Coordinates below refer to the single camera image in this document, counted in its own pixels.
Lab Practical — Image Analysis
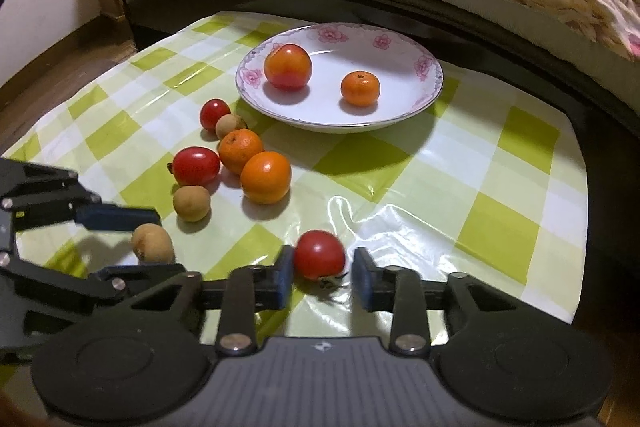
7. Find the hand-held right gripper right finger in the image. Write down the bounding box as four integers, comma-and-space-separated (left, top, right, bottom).
352, 247, 518, 354

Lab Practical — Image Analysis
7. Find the small red cherry tomato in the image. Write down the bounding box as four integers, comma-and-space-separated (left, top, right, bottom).
200, 99, 232, 131

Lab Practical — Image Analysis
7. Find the red tomato with green calyx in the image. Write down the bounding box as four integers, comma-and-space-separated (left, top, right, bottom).
293, 230, 348, 291

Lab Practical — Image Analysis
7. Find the brown longan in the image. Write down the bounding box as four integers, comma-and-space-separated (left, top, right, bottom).
216, 114, 249, 140
173, 185, 211, 223
131, 223, 175, 265

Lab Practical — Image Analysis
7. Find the green checkered tablecloth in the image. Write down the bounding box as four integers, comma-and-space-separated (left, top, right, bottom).
0, 11, 588, 388

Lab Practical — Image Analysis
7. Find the large smooth orange mandarin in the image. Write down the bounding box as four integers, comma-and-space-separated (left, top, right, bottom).
240, 151, 293, 205

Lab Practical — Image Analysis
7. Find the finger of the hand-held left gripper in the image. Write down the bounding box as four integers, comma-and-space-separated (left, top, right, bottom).
0, 158, 162, 235
0, 252, 188, 350

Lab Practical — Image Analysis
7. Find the large orange-red tomato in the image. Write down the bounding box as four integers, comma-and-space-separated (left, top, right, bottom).
263, 43, 313, 90

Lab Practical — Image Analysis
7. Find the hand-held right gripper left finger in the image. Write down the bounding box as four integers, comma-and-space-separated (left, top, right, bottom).
122, 245, 296, 355

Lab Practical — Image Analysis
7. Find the white floral-rimmed plate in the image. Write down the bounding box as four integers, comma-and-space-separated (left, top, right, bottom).
235, 23, 444, 134

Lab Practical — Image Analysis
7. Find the small mandarin with stem mark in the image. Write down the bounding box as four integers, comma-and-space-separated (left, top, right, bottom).
340, 71, 381, 108

